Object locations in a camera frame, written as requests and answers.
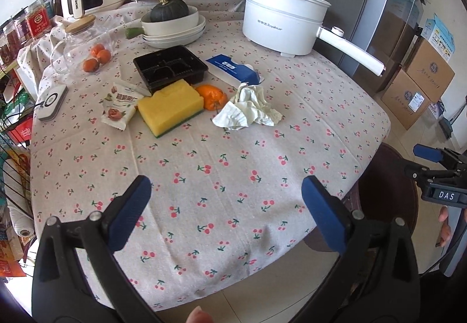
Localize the white nut snack packet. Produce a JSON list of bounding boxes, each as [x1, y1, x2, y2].
[[100, 81, 146, 131]]

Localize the yellow green sponge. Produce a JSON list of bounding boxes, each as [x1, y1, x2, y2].
[[138, 79, 204, 137]]

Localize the white tissue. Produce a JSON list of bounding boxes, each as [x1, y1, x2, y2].
[[212, 83, 283, 131]]

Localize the orange peel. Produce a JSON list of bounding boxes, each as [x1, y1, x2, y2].
[[196, 84, 228, 111]]

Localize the black plastic food tray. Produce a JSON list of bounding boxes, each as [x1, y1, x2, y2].
[[133, 45, 208, 94]]

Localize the blue biscuit box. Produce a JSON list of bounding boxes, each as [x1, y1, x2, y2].
[[206, 54, 264, 88]]

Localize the dark brown trash bin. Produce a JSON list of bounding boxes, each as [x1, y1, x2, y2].
[[304, 143, 420, 254]]

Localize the person right hand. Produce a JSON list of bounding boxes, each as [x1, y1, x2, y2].
[[436, 206, 452, 247]]

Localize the person left hand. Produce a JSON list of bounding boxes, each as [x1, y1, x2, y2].
[[186, 306, 214, 323]]

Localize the large cardboard box lower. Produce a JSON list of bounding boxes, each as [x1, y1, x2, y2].
[[381, 70, 430, 130]]

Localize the cardboard box upper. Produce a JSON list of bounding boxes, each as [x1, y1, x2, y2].
[[404, 37, 454, 103]]

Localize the cherry print tablecloth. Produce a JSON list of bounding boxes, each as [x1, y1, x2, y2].
[[19, 0, 390, 310]]

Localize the light blue product box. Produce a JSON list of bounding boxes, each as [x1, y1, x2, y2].
[[421, 14, 455, 63]]

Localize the glass jar wooden lid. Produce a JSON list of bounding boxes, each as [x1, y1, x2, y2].
[[51, 15, 113, 74]]

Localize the stacked white plates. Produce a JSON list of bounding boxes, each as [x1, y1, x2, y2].
[[142, 15, 206, 49]]

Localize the white electric cooking pot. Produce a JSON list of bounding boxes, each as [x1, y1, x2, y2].
[[242, 0, 386, 76]]

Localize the clear spice jar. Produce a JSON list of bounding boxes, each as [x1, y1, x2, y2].
[[1, 18, 31, 67]]

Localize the dark green pumpkin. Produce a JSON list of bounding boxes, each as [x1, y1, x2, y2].
[[150, 0, 189, 22]]

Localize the red label spice jar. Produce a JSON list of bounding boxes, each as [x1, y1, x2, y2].
[[26, 3, 51, 38]]

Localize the black wire rack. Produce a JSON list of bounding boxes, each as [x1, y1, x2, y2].
[[1, 126, 33, 218]]

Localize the white wireless charger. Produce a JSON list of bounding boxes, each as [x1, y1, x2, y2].
[[34, 84, 68, 121]]

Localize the white bowl green handle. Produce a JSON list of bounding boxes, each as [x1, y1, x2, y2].
[[125, 6, 199, 39]]

